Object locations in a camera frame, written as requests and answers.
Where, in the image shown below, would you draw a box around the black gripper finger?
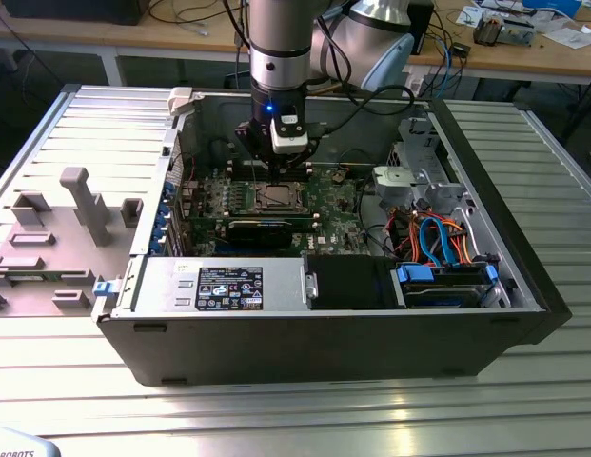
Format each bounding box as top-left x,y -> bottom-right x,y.
277,134 -> 324,186
234,120 -> 280,186

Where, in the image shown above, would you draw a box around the silver CPU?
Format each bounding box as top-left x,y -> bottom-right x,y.
265,185 -> 295,207

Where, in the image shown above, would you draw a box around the black RAM slot bank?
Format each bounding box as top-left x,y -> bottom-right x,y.
226,160 -> 312,184

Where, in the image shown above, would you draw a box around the CPU socket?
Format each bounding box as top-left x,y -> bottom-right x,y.
249,179 -> 310,215

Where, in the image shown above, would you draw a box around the green motherboard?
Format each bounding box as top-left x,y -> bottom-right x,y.
178,161 -> 375,261

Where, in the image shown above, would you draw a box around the black graphics card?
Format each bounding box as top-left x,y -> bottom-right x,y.
184,212 -> 296,249

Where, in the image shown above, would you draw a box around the perforated metal drive cage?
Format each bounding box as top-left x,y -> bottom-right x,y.
385,115 -> 475,218

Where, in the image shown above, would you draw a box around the blue card retention clips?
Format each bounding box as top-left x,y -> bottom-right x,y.
149,178 -> 177,256

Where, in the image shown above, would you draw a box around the silver metal latch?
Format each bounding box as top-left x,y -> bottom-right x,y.
302,269 -> 321,302

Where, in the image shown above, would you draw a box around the black plastic shroud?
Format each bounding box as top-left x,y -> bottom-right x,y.
304,253 -> 397,311

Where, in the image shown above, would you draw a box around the hard disk in blue carrier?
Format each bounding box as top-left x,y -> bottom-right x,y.
394,263 -> 499,310

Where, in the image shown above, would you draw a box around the grey power supply unit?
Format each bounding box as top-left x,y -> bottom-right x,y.
131,255 -> 309,316

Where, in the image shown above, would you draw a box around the tall black box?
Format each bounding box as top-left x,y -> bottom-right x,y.
411,0 -> 435,57

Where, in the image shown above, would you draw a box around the black PC case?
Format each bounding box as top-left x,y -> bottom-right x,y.
91,84 -> 573,387

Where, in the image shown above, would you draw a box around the wooden desk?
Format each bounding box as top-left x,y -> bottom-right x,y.
0,0 -> 252,88
399,0 -> 591,104

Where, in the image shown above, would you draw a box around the large black box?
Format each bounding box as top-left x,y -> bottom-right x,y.
0,0 -> 145,28

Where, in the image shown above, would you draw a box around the blue plastic case latch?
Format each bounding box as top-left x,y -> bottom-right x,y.
91,279 -> 121,300

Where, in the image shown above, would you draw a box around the white printed card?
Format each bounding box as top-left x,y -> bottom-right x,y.
456,4 -> 482,28

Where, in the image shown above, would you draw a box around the copper finned cooler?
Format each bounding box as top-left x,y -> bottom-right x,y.
472,12 -> 504,48

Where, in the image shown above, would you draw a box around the grey parts rack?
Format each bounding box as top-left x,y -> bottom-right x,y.
0,165 -> 145,319

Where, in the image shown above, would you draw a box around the small metal device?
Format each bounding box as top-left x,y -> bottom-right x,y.
502,17 -> 538,48

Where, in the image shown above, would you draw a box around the blue cardboard box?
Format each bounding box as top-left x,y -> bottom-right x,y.
522,0 -> 585,19

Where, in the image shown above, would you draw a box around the white paper sheets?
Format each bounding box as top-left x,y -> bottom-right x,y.
542,26 -> 591,50

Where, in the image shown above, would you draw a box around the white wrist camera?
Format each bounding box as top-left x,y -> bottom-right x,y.
269,111 -> 309,154

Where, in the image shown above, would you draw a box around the grey plastic case handle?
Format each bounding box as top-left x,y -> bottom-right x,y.
166,86 -> 197,118

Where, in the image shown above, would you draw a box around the silver metal bracket box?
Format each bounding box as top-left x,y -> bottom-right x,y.
372,164 -> 416,211

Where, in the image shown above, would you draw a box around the red wire bundle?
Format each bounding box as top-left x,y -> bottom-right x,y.
387,211 -> 423,261

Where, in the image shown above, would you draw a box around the blue flat wire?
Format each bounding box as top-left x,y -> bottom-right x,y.
417,214 -> 443,267
437,214 -> 458,268

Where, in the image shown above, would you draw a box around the orange wire bundle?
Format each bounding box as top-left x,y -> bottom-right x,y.
442,216 -> 476,264

